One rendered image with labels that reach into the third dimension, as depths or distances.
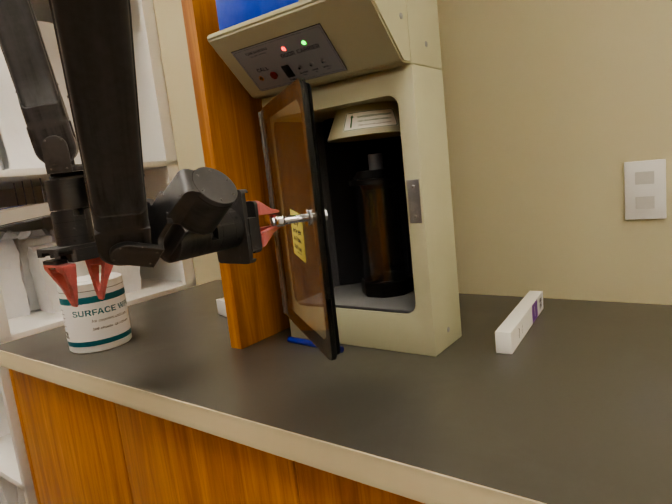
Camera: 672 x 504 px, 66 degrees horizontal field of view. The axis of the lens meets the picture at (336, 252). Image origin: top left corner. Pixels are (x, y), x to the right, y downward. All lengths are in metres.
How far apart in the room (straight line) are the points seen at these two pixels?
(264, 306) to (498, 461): 0.61
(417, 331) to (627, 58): 0.66
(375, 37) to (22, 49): 0.51
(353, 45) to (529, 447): 0.59
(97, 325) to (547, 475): 0.91
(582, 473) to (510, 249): 0.73
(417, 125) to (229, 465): 0.60
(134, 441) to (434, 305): 0.61
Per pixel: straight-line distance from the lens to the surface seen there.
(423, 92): 0.87
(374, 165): 0.99
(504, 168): 1.24
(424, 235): 0.85
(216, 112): 1.02
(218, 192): 0.62
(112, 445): 1.17
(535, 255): 1.24
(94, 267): 0.97
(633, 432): 0.70
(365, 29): 0.81
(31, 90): 0.91
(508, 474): 0.60
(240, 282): 1.03
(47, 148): 0.89
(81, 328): 1.22
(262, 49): 0.92
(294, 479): 0.79
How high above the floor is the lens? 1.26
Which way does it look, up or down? 9 degrees down
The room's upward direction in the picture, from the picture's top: 6 degrees counter-clockwise
